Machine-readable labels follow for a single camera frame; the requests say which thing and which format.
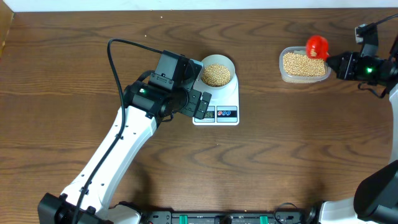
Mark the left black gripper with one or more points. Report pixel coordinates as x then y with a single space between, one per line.
189 109

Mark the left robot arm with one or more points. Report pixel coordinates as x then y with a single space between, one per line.
151 100

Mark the white digital kitchen scale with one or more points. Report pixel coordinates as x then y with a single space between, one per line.
223 108

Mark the clear plastic container of beans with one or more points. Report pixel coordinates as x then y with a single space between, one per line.
296 67

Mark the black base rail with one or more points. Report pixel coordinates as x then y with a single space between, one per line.
279 217

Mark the red plastic measuring scoop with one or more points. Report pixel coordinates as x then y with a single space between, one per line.
317 47

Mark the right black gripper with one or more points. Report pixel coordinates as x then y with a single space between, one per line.
346 71

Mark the grey round bowl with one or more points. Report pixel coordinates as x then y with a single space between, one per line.
219 72

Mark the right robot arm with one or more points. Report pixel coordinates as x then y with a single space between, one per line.
375 200

